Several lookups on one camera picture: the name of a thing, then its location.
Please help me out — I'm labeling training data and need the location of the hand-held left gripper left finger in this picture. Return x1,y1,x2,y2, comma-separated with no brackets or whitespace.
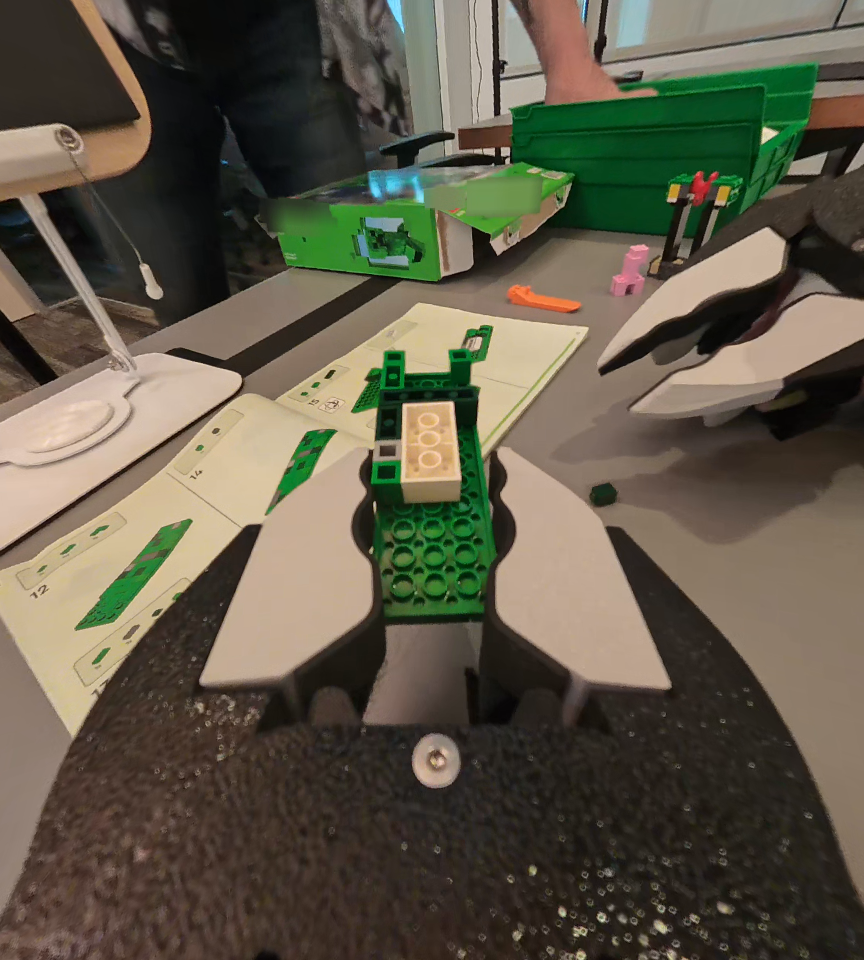
198,447,389,726

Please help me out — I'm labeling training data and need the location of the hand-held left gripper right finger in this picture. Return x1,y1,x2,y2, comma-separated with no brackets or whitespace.
480,447,673,726

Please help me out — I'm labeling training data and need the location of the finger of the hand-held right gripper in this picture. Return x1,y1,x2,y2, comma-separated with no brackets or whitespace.
628,293,864,426
597,226,790,377

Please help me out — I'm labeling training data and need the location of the green toy brick assembly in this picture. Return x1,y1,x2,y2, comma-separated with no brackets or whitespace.
371,348,494,624

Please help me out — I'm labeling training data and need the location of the another person's forearm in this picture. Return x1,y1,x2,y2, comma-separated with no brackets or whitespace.
510,0,607,76

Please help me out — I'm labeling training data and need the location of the grey desk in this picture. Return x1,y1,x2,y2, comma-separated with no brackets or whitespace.
0,225,864,826

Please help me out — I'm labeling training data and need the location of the white desk lamp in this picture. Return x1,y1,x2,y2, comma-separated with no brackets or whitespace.
0,123,244,576

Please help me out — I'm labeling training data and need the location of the brick model with red flower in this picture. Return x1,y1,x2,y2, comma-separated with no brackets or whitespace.
648,170,745,281

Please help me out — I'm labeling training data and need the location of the pink toy brick figure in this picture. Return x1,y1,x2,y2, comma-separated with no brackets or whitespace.
609,244,651,298

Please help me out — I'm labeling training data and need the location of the open instruction booklet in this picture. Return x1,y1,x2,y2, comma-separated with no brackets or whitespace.
0,301,591,737

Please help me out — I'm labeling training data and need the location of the green plastic bin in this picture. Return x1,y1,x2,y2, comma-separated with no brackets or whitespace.
510,63,820,235

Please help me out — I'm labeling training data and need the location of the orange brick separator tool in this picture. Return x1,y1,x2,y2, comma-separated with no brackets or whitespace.
507,284,583,315

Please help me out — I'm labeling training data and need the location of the green toy brick box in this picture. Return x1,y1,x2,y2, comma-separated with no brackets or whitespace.
257,162,576,284

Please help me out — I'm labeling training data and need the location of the black office chair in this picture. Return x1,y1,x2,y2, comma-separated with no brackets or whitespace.
378,130,509,171

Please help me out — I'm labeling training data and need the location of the dark board with wooden edge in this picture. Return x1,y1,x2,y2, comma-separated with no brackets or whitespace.
0,0,153,213

